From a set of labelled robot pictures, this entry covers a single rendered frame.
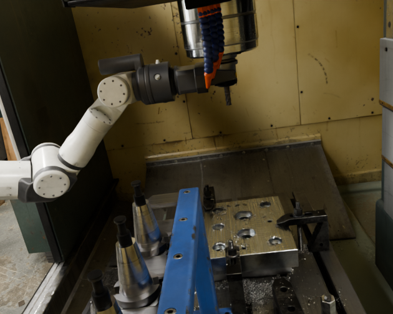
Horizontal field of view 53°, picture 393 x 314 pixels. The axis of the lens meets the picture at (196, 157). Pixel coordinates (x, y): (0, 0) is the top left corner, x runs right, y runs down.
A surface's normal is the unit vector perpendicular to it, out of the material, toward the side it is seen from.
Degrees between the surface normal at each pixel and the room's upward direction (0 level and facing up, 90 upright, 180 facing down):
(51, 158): 24
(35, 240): 90
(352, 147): 90
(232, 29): 90
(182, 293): 0
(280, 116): 90
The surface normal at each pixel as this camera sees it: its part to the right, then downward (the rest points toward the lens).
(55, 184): 0.36, 0.55
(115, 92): -0.04, 0.29
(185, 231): -0.15, -0.93
